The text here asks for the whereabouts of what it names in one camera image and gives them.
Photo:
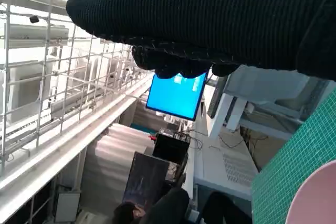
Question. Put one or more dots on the black knitted glove right hand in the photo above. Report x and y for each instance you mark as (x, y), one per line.
(210, 19)

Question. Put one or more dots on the pink bowl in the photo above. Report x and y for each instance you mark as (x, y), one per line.
(320, 203)

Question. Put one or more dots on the black flat monitor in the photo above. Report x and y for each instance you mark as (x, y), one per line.
(216, 98)

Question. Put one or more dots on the blue lit monitor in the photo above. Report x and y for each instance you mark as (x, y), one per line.
(173, 98)

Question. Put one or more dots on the white framed glass cabinet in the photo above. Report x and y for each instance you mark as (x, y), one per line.
(262, 90)

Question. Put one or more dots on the black equipment box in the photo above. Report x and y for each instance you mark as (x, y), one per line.
(170, 148)

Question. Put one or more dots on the white desk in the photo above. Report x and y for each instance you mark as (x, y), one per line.
(195, 161)

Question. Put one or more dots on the white perforated cabinet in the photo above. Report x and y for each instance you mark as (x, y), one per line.
(231, 166)

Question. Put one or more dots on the green cutting mat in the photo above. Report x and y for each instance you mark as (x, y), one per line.
(302, 155)

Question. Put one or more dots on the dark picture screen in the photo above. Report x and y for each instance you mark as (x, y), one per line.
(147, 179)

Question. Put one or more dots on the white ceiling air unit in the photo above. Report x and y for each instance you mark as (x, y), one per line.
(34, 35)

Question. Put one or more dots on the person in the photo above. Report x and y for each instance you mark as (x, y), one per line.
(168, 208)

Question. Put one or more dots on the white metal grid frame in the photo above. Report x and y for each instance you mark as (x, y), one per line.
(52, 64)

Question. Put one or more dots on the black security camera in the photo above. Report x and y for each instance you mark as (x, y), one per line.
(34, 19)

